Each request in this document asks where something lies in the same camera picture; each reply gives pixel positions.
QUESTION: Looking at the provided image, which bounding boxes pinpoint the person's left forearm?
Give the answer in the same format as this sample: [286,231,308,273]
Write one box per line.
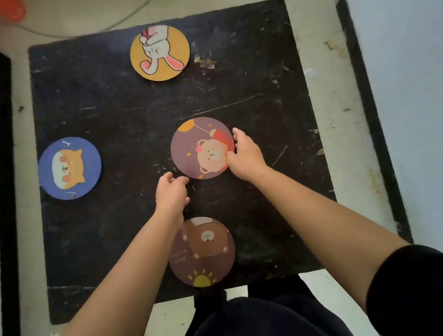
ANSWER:
[0,206,204,336]

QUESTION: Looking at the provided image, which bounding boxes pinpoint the person's black trousers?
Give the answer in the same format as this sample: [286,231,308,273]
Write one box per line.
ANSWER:
[151,266,362,336]

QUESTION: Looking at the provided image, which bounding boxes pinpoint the person's left hand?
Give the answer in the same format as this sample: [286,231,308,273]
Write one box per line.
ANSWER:
[149,169,196,227]

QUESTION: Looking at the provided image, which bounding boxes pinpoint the blue dog coaster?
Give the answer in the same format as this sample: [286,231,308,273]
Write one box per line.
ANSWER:
[33,133,107,205]

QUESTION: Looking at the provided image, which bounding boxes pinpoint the yellow rabbit coaster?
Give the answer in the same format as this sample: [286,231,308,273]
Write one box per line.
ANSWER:
[126,21,194,86]

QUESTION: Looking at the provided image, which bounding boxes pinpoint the person's black right sleeve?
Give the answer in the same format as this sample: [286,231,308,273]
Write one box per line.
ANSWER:
[357,240,443,336]

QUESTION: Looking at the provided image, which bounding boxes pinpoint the brown bear sun coaster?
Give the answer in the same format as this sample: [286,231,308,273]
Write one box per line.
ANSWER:
[163,212,241,293]

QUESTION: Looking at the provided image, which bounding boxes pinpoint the purple bear balloon coaster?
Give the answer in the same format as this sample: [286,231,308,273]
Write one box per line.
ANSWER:
[166,113,240,184]

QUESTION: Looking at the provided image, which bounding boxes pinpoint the person's right forearm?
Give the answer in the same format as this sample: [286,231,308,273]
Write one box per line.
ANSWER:
[245,145,419,327]

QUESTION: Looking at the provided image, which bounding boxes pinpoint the person's right hand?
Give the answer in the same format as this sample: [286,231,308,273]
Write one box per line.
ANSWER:
[221,123,272,184]

